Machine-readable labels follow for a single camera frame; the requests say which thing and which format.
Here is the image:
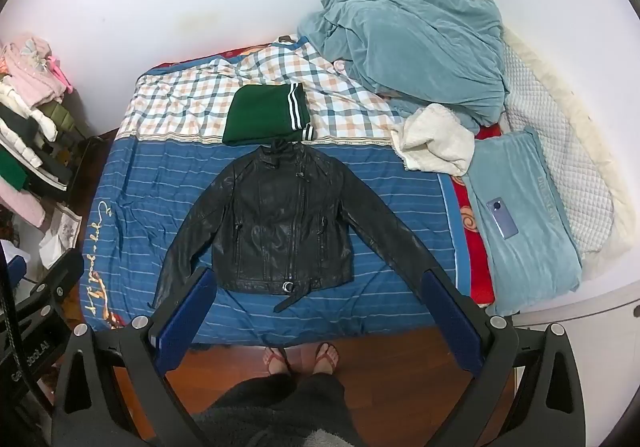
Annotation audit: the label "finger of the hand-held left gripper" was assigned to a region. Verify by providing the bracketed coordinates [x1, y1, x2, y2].
[15, 249, 86, 328]

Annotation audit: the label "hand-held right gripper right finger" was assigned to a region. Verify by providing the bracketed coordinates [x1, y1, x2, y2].
[421, 268, 587, 447]

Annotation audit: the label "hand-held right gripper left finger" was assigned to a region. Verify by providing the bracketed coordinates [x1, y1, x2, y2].
[50, 266, 221, 447]

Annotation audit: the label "black leather jacket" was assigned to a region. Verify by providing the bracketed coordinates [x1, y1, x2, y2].
[150, 137, 463, 315]

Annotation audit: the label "pile of clothes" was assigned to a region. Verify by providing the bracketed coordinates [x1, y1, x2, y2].
[0, 32, 96, 229]

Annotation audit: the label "white printed bag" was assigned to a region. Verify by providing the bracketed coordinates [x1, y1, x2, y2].
[39, 201, 84, 269]

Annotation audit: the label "teal pillow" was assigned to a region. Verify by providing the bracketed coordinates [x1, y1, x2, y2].
[460, 127, 584, 318]

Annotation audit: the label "red patterned blanket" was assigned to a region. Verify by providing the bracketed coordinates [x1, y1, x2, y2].
[437, 123, 504, 306]

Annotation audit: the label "person's left foot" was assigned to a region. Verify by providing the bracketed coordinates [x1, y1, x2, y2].
[263, 346, 293, 378]

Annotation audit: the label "person's foot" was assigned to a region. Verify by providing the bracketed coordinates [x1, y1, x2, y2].
[311, 342, 341, 377]
[263, 346, 293, 378]

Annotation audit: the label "dark wooden cabinet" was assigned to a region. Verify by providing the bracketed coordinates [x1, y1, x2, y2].
[65, 134, 119, 210]

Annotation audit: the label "blue smartphone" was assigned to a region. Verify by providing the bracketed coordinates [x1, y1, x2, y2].
[486, 197, 521, 241]

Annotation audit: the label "blue striped checked bedsheet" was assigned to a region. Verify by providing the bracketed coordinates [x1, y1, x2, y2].
[77, 39, 496, 347]

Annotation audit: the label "person's right foot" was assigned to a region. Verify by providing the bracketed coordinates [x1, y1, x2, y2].
[311, 342, 341, 377]

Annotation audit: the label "person's dark fleece pants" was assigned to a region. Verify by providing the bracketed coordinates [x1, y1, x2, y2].
[192, 368, 362, 447]

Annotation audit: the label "white fleece cloth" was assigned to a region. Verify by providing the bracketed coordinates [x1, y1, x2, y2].
[390, 103, 476, 178]

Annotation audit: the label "folded green sweater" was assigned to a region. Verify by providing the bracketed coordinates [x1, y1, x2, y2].
[221, 83, 316, 148]

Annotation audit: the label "white quilted mattress pad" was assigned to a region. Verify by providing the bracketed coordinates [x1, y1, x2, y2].
[500, 26, 637, 255]

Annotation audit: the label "teal plush blanket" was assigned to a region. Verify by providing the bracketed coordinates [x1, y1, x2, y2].
[297, 0, 512, 128]

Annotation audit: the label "white bed frame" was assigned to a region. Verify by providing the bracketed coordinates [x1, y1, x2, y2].
[510, 272, 640, 380]

